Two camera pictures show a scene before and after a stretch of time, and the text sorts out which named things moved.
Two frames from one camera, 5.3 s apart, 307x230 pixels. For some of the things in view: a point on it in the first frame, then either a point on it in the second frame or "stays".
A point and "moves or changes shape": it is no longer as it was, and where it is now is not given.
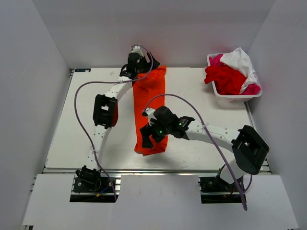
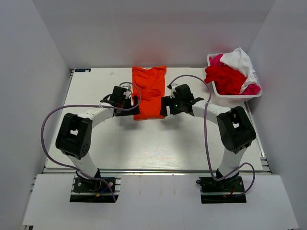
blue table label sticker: (82, 70) stays
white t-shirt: (238, 59) stays
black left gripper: (147, 63) -> (135, 111)
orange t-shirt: (148, 91) moves or changes shape
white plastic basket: (231, 97) stays
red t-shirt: (227, 81) stays
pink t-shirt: (215, 61) stays
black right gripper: (146, 133) -> (167, 101)
